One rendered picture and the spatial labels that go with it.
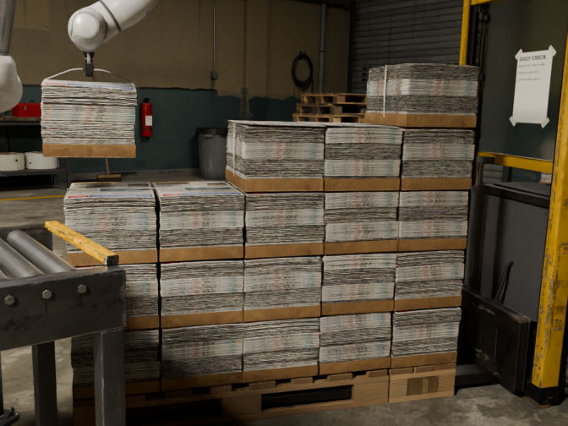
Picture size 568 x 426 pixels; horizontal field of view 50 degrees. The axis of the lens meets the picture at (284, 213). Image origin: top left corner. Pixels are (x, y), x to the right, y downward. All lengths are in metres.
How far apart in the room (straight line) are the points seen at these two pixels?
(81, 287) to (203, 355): 1.04
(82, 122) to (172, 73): 7.46
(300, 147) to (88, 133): 0.70
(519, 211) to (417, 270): 0.67
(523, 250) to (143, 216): 1.63
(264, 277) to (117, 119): 0.73
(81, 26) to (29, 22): 6.99
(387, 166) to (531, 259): 0.86
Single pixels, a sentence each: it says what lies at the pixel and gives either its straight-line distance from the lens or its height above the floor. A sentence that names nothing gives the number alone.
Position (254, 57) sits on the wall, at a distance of 10.12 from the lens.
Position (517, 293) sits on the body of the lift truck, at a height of 0.34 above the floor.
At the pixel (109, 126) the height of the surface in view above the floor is 1.05.
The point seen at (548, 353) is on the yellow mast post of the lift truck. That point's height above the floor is 0.23.
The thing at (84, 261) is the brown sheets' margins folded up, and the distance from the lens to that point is 2.08.
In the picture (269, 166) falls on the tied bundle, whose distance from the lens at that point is 2.11.
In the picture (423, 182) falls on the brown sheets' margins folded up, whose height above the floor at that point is 0.86.
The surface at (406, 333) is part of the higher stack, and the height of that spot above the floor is 0.28.
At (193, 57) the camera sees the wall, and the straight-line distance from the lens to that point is 9.66.
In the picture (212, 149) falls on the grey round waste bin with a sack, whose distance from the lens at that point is 9.11.
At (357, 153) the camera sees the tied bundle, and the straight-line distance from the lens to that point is 2.20.
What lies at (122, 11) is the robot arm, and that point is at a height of 1.38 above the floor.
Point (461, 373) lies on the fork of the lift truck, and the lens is 2.68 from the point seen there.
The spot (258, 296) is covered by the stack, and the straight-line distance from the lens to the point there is 2.18.
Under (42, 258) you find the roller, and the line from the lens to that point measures 1.42.
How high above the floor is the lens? 1.13
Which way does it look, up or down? 10 degrees down
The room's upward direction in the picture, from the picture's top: 2 degrees clockwise
